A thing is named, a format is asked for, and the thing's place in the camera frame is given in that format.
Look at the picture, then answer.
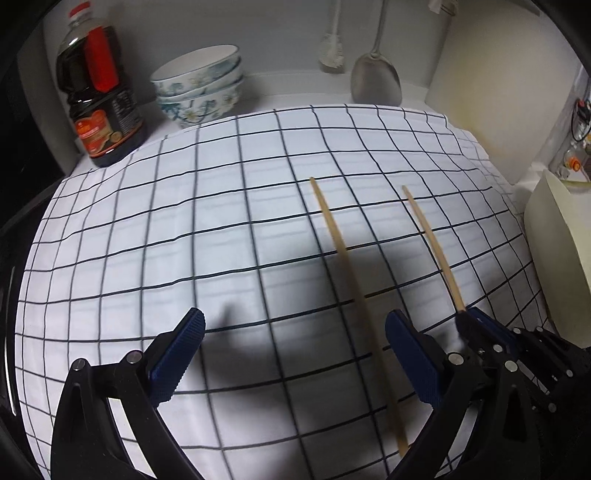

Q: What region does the wooden chopstick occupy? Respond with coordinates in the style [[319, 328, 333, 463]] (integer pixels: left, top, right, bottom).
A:
[[310, 177, 409, 457], [403, 185, 466, 312]]

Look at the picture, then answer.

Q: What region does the cream round container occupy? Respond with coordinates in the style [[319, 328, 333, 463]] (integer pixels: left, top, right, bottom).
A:
[[524, 171, 591, 348]]

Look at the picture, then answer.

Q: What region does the white black checkered cloth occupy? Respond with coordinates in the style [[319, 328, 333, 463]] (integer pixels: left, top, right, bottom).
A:
[[15, 105, 548, 479]]

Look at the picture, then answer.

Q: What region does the dark soy sauce bottle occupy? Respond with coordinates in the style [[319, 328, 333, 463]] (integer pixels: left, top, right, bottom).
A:
[[56, 1, 146, 168]]

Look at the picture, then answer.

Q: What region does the bottom patterned ceramic bowl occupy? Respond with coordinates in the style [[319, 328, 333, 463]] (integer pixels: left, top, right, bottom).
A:
[[157, 82, 242, 128]]

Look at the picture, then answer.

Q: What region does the patterned ceramic bowl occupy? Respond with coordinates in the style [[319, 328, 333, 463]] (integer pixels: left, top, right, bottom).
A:
[[157, 82, 242, 128], [150, 44, 240, 97], [156, 65, 242, 102]]

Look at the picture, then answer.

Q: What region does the cream cutting board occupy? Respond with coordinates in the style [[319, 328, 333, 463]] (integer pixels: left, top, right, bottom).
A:
[[426, 1, 582, 184]]

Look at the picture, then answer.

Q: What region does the metal spatula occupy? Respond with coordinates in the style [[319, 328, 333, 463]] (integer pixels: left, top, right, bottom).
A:
[[351, 0, 403, 107]]

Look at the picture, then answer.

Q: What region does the middle patterned ceramic bowl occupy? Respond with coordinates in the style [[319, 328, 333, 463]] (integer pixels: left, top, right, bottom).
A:
[[156, 65, 242, 102]]

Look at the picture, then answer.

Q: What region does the top patterned ceramic bowl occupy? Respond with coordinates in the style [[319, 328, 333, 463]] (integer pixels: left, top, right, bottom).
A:
[[150, 44, 240, 97]]

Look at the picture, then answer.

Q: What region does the white dish brush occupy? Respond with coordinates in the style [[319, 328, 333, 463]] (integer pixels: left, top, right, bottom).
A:
[[318, 0, 345, 74]]

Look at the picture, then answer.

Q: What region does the gas valve with hose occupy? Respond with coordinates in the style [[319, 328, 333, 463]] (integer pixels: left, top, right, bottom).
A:
[[550, 99, 590, 181]]

